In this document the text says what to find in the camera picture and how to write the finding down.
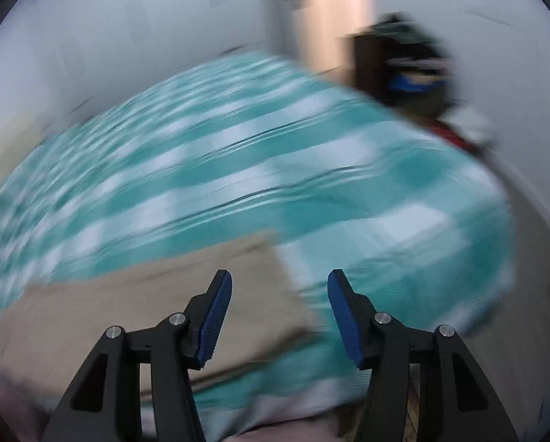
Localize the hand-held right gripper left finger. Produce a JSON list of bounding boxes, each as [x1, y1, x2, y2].
[[42, 269, 233, 442]]

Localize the white bag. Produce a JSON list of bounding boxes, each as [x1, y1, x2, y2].
[[456, 104, 494, 145]]

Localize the red cloth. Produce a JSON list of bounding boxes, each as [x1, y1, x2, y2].
[[429, 119, 473, 152]]

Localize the khaki pants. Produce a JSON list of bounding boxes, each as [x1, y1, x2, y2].
[[0, 230, 324, 399]]

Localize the bed with green checked sheet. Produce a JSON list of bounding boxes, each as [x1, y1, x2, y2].
[[0, 50, 517, 424]]

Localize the white wardrobe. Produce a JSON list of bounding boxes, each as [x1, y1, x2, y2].
[[49, 0, 276, 116]]

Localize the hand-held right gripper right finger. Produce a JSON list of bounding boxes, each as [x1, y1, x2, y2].
[[327, 268, 518, 442]]

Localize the dark wooden cabinet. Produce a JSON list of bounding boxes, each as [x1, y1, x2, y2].
[[349, 32, 395, 102]]

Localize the white door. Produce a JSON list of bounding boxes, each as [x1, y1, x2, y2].
[[270, 0, 313, 63]]

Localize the pile of clothes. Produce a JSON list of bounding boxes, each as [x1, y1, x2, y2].
[[378, 11, 462, 118]]

